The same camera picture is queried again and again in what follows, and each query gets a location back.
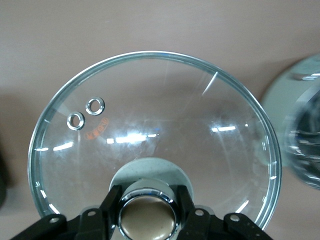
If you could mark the black round cooker, blue label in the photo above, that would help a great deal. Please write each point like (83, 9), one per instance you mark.
(2, 175)

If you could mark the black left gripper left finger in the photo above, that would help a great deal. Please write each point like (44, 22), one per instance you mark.
(95, 225)

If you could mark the pale green steel pot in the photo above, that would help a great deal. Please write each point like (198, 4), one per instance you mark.
(300, 125)

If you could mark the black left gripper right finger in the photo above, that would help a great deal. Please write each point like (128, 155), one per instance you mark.
(200, 225)

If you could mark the glass pot lid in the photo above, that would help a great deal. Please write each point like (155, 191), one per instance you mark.
(175, 112)

